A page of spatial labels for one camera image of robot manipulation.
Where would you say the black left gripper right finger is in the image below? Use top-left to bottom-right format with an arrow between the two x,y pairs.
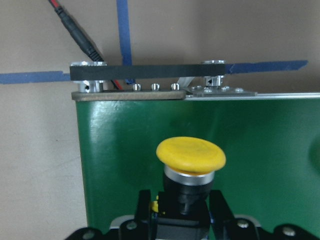
209,190 -> 260,240

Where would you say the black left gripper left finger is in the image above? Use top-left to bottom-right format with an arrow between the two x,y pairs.
119,190 -> 152,240

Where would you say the yellow mushroom push button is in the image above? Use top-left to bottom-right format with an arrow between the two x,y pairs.
149,136 -> 227,240

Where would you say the green conveyor belt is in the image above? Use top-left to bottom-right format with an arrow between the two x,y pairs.
69,59 -> 320,240

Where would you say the red black power cable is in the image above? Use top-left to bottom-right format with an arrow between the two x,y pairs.
47,0 -> 126,90

